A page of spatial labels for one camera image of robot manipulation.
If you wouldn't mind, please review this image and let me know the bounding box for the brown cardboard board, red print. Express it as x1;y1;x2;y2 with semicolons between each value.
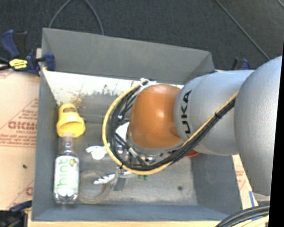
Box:
0;63;269;227

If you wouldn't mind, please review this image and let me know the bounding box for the grey metal bin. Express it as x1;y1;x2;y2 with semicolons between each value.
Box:
26;27;258;227

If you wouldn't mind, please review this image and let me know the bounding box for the yellow plastic cup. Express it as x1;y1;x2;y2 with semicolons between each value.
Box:
55;102;88;140

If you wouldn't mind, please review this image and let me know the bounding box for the clear plastic bottle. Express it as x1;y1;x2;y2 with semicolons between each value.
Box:
51;131;84;207

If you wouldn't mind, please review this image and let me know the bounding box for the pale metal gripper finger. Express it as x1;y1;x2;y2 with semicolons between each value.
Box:
113;167;129;193

